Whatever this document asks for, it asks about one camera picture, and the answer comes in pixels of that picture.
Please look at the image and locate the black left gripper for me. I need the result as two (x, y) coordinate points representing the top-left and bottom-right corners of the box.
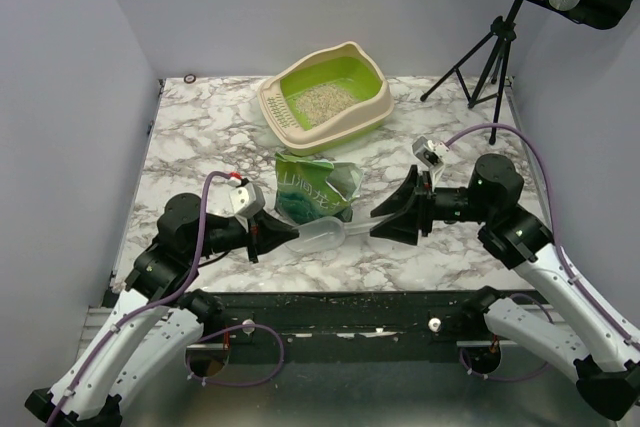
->
(188, 207), (301, 263)

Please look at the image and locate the clear plastic litter scoop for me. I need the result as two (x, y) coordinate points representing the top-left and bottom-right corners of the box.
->
(285, 217), (385, 255)

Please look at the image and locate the green cat litter bag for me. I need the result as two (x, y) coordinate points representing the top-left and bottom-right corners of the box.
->
(275, 153), (364, 225)

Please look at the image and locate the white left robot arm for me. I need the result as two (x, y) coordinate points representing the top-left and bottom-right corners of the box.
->
(25, 193), (299, 426)

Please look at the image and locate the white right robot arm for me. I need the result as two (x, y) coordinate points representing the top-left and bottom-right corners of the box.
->
(370, 154), (639, 421)

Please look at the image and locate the green and beige litter box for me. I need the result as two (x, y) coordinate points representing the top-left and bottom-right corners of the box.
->
(257, 41), (394, 156)

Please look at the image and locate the clean litter pile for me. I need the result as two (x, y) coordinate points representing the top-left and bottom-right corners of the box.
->
(294, 84), (359, 127)

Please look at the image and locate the black tripod stand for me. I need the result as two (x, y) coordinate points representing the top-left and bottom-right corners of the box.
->
(420, 0), (523, 123)

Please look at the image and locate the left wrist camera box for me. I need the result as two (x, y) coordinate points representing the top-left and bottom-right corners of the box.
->
(229, 172), (266, 219)

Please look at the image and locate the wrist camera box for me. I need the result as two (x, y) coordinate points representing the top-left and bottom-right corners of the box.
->
(412, 136), (450, 173)
(229, 172), (266, 219)

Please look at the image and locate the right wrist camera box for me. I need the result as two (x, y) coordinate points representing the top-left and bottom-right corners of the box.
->
(412, 136), (450, 173)

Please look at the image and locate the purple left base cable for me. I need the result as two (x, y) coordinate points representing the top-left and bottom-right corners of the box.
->
(187, 321), (287, 388)

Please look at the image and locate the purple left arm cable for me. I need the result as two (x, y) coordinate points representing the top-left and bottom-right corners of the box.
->
(44, 171), (236, 427)

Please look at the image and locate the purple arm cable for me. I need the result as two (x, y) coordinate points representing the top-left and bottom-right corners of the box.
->
(444, 123), (636, 348)
(44, 171), (236, 427)

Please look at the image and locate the black mounting rail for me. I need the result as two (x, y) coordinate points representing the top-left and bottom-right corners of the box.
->
(186, 287), (507, 364)

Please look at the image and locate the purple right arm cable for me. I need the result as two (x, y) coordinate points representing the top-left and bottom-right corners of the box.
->
(444, 123), (636, 348)

